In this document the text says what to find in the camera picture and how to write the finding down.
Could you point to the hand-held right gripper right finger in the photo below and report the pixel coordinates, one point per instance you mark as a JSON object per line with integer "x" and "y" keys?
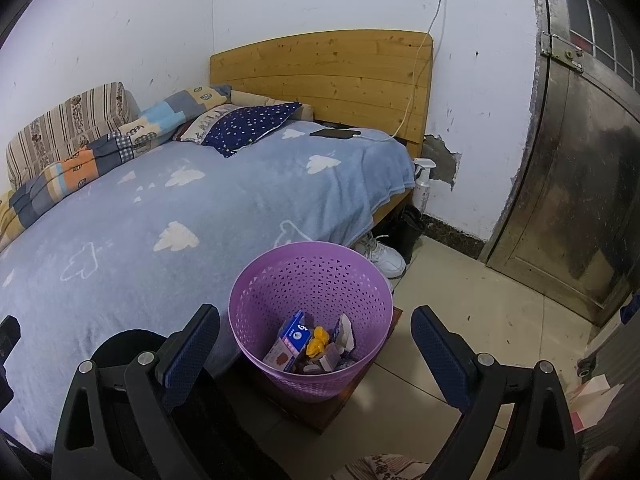
{"x": 445, "y": 360}

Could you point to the beige printed pillow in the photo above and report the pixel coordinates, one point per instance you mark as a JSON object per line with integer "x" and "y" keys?
{"x": 200, "y": 127}

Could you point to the metal door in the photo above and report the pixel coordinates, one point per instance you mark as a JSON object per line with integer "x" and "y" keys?
{"x": 575, "y": 160}

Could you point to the red white paper bag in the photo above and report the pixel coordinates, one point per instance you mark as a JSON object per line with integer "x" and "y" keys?
{"x": 595, "y": 395}

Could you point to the striped brown cushion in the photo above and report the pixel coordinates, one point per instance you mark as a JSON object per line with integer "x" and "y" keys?
{"x": 65, "y": 120}

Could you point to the navy star pillow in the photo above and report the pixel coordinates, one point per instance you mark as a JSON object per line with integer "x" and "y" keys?
{"x": 245, "y": 125}

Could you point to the white sneaker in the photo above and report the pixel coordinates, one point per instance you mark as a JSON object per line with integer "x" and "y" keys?
{"x": 385, "y": 260}

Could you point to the person's black trouser leg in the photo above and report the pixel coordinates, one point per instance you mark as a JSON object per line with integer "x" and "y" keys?
{"x": 125, "y": 342}

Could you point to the purple plastic basket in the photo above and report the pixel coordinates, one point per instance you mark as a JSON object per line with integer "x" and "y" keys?
{"x": 310, "y": 270}

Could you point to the patterned cloth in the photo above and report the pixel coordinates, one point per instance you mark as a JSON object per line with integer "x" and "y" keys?
{"x": 385, "y": 467}

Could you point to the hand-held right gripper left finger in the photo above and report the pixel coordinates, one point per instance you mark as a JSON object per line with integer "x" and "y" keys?
{"x": 192, "y": 355}

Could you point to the white spray bottle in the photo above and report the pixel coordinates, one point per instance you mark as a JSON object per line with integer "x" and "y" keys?
{"x": 424, "y": 190}

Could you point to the dark blue cloth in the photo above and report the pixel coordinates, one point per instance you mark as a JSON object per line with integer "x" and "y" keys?
{"x": 631, "y": 310}

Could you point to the blue cardboard box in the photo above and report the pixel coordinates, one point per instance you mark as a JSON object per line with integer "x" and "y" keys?
{"x": 295, "y": 332}

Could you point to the metal door latch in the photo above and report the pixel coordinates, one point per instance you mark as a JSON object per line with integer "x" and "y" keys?
{"x": 562, "y": 52}

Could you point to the black smartphone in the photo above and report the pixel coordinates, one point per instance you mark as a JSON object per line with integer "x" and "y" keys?
{"x": 332, "y": 133}

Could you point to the white grey carton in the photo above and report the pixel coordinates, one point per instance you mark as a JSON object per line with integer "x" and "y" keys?
{"x": 345, "y": 335}

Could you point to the yellow wrapper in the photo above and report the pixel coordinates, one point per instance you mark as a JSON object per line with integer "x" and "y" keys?
{"x": 317, "y": 345}

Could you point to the patchwork quilt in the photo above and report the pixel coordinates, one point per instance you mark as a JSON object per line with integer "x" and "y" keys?
{"x": 100, "y": 155}

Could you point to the black boots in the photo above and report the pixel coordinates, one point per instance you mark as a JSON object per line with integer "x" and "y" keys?
{"x": 411, "y": 235}

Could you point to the wooden bed frame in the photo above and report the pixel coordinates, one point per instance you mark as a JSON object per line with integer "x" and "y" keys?
{"x": 325, "y": 70}

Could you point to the blue cloud blanket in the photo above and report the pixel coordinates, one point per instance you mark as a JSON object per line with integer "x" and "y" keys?
{"x": 150, "y": 210}

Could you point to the grey suitcase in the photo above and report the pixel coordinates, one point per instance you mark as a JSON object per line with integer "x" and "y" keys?
{"x": 615, "y": 355}

